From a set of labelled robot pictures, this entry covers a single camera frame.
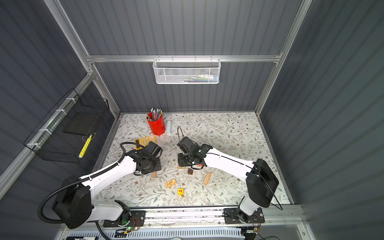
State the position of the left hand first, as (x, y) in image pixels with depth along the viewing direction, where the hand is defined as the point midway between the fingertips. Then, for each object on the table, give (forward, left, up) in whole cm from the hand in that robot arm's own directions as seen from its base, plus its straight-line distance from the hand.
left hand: (158, 167), depth 85 cm
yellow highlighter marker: (+2, +30, +22) cm, 37 cm away
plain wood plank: (-2, +4, -6) cm, 7 cm away
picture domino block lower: (-8, -7, -5) cm, 12 cm away
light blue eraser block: (+33, -4, -2) cm, 33 cm away
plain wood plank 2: (-6, -28, -5) cm, 29 cm away
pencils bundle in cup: (+35, +5, +8) cm, 37 cm away
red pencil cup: (+29, +3, +6) cm, 30 cm away
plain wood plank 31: (+1, -13, -5) cm, 14 cm away
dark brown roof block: (-2, -18, -5) cm, 19 cm away
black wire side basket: (+9, +42, +22) cm, 48 cm away
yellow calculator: (+22, +13, -4) cm, 25 cm away
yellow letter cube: (-13, -13, -4) cm, 19 cm away
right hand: (-1, -14, +5) cm, 15 cm away
